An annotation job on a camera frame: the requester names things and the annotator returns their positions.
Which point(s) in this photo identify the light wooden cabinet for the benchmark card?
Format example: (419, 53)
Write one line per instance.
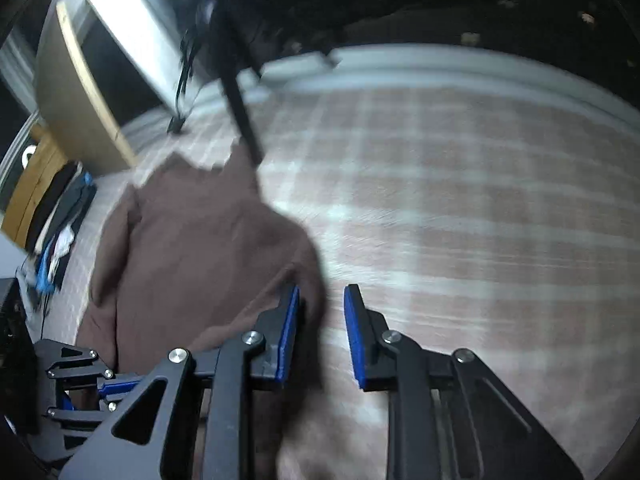
(75, 110)

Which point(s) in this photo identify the white mattress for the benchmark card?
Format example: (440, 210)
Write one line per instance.
(450, 60)

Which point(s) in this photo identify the yellow wooden frame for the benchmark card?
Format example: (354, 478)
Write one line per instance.
(30, 195)

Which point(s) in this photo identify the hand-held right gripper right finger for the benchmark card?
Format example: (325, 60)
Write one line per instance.
(352, 335)

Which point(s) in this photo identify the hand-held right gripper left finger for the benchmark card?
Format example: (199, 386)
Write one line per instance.
(289, 330)

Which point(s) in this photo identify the brown fleece garment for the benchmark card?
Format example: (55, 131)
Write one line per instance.
(200, 260)

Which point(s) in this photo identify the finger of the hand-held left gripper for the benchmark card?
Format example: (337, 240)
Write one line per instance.
(75, 360)
(80, 415)

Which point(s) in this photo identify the plaid blanket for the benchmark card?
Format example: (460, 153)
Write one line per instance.
(450, 235)

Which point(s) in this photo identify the black tripod stand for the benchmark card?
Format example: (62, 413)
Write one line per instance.
(240, 105)

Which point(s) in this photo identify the pile of folded clothes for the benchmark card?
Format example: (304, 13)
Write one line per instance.
(55, 240)

